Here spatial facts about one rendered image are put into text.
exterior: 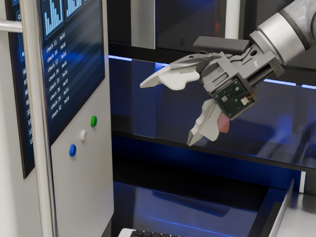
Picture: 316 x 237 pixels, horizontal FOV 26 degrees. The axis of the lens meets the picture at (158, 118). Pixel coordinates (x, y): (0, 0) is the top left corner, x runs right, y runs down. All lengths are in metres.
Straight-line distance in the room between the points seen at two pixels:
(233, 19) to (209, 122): 0.24
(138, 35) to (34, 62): 0.55
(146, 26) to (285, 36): 0.44
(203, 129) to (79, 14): 0.30
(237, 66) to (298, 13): 0.12
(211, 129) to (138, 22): 0.39
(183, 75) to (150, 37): 0.38
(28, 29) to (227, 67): 0.32
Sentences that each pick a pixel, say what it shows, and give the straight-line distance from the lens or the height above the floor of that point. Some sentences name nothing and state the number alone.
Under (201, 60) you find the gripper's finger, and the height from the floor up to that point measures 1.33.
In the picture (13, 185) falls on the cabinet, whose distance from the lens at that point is 1.05.
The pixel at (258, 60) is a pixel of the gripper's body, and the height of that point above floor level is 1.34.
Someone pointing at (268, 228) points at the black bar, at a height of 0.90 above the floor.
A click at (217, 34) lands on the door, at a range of 1.39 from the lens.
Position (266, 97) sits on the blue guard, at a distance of 1.40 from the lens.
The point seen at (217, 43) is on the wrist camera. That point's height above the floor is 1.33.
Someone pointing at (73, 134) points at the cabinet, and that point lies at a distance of 1.27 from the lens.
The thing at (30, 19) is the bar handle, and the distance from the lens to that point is 0.91.
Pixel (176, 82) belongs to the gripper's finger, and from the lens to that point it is 1.05.
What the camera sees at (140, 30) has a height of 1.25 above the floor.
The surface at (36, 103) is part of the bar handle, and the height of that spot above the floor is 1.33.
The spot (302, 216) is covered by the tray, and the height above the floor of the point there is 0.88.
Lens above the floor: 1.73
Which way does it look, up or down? 27 degrees down
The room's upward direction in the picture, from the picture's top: straight up
